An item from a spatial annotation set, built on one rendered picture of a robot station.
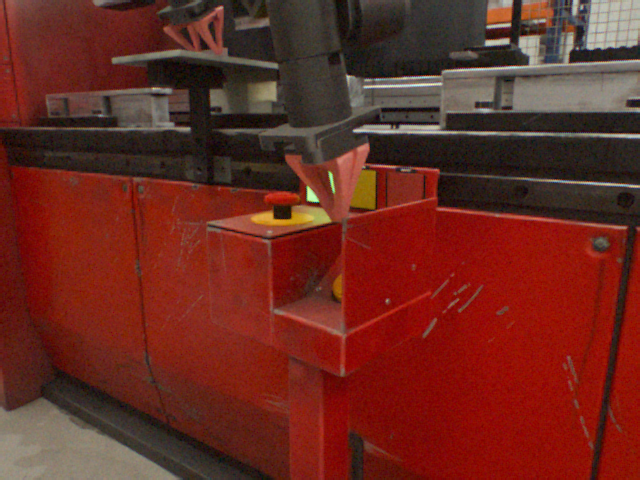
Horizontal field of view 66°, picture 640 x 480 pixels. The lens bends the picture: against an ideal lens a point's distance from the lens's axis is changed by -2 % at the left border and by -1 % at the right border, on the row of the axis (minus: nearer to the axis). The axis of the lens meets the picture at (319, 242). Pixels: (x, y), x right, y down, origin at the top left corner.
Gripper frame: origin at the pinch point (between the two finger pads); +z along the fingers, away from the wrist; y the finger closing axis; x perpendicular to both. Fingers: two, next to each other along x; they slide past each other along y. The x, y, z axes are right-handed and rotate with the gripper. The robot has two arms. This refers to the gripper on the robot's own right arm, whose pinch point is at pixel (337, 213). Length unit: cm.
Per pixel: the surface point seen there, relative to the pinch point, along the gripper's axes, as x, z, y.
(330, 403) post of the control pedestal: 2.8, 22.6, -3.5
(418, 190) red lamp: -2.6, 1.3, 10.6
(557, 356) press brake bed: -13.1, 29.5, 24.5
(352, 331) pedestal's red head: -4.5, 8.8, -5.6
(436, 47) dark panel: 41, -5, 94
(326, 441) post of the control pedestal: 2.9, 26.9, -5.3
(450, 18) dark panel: 37, -12, 96
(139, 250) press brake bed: 76, 24, 13
